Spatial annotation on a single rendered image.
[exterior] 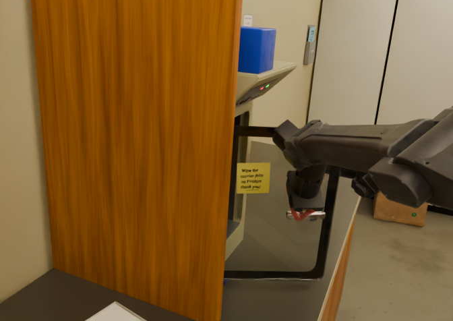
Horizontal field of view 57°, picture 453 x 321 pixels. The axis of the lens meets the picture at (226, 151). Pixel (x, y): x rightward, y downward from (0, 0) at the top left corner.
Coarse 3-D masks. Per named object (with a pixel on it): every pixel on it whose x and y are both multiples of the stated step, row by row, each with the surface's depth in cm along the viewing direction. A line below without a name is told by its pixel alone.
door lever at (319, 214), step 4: (288, 212) 95; (300, 212) 95; (316, 212) 95; (320, 212) 95; (324, 212) 95; (288, 216) 95; (292, 216) 95; (308, 216) 95; (312, 216) 95; (316, 216) 95; (320, 216) 95; (324, 216) 95
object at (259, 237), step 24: (240, 144) 94; (264, 144) 94; (288, 168) 96; (336, 168) 97; (336, 192) 99; (240, 216) 100; (264, 216) 100; (240, 240) 102; (264, 240) 102; (288, 240) 102; (312, 240) 103; (240, 264) 104; (264, 264) 104; (288, 264) 105; (312, 264) 105
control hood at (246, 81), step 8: (280, 64) 106; (288, 64) 107; (296, 64) 111; (240, 72) 87; (264, 72) 89; (272, 72) 92; (280, 72) 99; (288, 72) 109; (240, 80) 86; (248, 80) 85; (256, 80) 85; (264, 80) 91; (280, 80) 115; (240, 88) 86; (248, 88) 86; (240, 96) 87
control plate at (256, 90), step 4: (272, 80) 101; (264, 84) 96; (252, 88) 89; (256, 88) 93; (260, 88) 98; (264, 88) 104; (248, 92) 90; (252, 92) 95; (256, 92) 100; (260, 92) 106; (244, 96) 91; (248, 96) 96; (256, 96) 108; (240, 100) 93; (248, 100) 104
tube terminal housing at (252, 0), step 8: (248, 0) 102; (256, 0) 107; (248, 8) 103; (256, 8) 108; (256, 16) 109; (256, 24) 110; (248, 104) 116; (240, 112) 111; (248, 112) 118; (248, 120) 122
